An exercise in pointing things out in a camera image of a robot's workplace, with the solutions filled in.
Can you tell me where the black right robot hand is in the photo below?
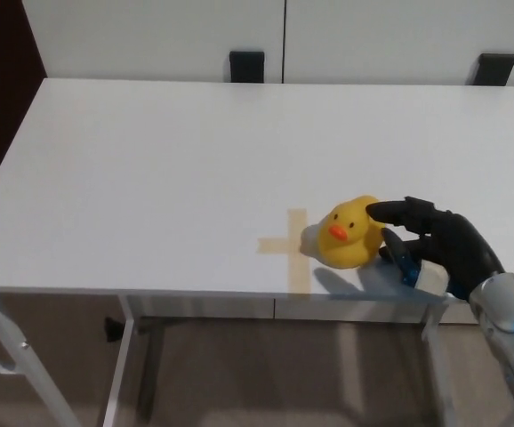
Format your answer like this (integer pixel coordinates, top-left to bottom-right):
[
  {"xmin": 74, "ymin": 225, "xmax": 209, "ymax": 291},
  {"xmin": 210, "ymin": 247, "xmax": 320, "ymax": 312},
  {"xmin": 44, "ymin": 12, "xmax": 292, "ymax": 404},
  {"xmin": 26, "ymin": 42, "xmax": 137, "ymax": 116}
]
[{"xmin": 365, "ymin": 195, "xmax": 507, "ymax": 303}]

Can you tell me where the yellow rubber duck toy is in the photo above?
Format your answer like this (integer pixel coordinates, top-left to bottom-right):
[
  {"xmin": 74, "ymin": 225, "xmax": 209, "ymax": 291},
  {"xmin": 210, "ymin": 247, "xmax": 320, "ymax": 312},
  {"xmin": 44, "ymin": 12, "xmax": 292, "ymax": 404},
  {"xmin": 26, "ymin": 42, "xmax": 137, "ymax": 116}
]
[{"xmin": 317, "ymin": 194, "xmax": 387, "ymax": 270}]

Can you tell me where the beige tape cross mark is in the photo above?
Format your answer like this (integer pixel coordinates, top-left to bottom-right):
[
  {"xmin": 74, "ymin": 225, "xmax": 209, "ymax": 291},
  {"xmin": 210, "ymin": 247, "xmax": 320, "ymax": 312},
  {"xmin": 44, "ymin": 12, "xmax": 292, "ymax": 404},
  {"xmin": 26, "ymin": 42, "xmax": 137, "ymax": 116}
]
[{"xmin": 257, "ymin": 207, "xmax": 312, "ymax": 295}]

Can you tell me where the white cabinet door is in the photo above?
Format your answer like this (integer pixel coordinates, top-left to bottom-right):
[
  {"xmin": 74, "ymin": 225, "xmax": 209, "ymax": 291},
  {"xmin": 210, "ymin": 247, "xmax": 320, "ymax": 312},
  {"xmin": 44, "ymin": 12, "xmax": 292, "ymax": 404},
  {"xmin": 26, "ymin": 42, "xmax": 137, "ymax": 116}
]
[
  {"xmin": 20, "ymin": 0, "xmax": 288, "ymax": 85},
  {"xmin": 284, "ymin": 0, "xmax": 514, "ymax": 87}
]

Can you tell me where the small black floor object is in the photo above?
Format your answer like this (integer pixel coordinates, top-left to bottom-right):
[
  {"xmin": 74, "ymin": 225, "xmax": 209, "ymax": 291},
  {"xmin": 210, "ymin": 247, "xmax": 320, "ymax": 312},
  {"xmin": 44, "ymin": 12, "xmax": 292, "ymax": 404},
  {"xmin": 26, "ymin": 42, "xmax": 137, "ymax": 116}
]
[{"xmin": 102, "ymin": 316, "xmax": 124, "ymax": 343}]

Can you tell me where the black right wall bracket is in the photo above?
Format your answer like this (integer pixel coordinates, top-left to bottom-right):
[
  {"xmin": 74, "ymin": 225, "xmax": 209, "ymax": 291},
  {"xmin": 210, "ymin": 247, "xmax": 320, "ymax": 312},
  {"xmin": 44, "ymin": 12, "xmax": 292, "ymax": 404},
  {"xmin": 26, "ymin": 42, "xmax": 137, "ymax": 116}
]
[{"xmin": 467, "ymin": 52, "xmax": 514, "ymax": 87}]

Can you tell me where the black wall bracket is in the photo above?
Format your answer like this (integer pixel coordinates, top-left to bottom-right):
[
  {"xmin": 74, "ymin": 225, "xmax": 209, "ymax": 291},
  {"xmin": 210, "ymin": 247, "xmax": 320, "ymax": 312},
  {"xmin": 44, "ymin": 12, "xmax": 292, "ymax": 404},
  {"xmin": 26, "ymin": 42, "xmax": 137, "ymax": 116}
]
[
  {"xmin": 467, "ymin": 52, "xmax": 514, "ymax": 87},
  {"xmin": 229, "ymin": 51, "xmax": 267, "ymax": 85}
]

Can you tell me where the black left wall bracket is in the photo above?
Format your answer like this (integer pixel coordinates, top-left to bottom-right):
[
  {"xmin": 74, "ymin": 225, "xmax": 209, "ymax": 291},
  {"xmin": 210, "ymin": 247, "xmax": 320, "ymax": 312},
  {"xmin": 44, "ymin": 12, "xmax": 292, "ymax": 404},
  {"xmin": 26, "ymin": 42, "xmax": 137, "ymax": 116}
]
[{"xmin": 229, "ymin": 51, "xmax": 267, "ymax": 85}]

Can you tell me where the white desk frame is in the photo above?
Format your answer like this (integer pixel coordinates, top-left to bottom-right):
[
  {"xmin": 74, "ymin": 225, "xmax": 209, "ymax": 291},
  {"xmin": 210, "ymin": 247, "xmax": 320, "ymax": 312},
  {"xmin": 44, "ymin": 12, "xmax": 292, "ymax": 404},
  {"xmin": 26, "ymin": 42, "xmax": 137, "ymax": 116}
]
[{"xmin": 0, "ymin": 291, "xmax": 476, "ymax": 427}]

